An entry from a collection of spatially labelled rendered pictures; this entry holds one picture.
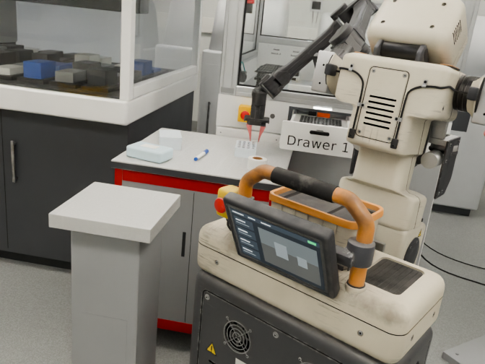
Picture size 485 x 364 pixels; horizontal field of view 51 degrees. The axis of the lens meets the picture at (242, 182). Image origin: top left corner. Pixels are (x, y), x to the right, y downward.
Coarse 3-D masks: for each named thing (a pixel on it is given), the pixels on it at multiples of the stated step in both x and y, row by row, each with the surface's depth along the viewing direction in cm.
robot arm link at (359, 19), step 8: (360, 0) 177; (368, 0) 176; (352, 8) 183; (360, 8) 171; (368, 8) 172; (376, 8) 178; (344, 16) 182; (352, 16) 171; (360, 16) 164; (368, 16) 168; (344, 24) 154; (352, 24) 161; (360, 24) 159; (368, 24) 165; (336, 32) 154; (344, 32) 147; (360, 32) 155; (336, 40) 149; (368, 48) 150
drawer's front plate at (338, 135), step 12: (288, 132) 197; (300, 132) 196; (336, 132) 193; (288, 144) 198; (300, 144) 197; (312, 144) 196; (324, 144) 196; (336, 144) 195; (348, 144) 194; (348, 156) 195
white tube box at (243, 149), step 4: (236, 144) 206; (240, 144) 207; (244, 144) 207; (248, 144) 209; (252, 144) 209; (256, 144) 209; (236, 148) 202; (240, 148) 202; (244, 148) 202; (248, 148) 204; (252, 148) 204; (236, 152) 202; (240, 152) 202; (244, 152) 202; (248, 152) 202; (252, 152) 202; (236, 156) 203; (240, 156) 203; (244, 156) 203; (248, 156) 203
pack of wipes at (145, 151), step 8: (136, 144) 189; (144, 144) 190; (152, 144) 192; (128, 152) 188; (136, 152) 186; (144, 152) 185; (152, 152) 184; (160, 152) 183; (168, 152) 187; (152, 160) 185; (160, 160) 184
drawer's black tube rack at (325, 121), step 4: (304, 116) 223; (308, 116) 224; (312, 116) 225; (300, 120) 215; (304, 120) 215; (308, 120) 217; (312, 120) 217; (316, 120) 218; (320, 120) 219; (324, 120) 219; (328, 120) 220; (332, 120) 222; (336, 120) 222; (340, 120) 223; (320, 124) 210; (324, 124) 211; (328, 124) 212; (332, 124) 213; (336, 124) 213; (340, 124) 215
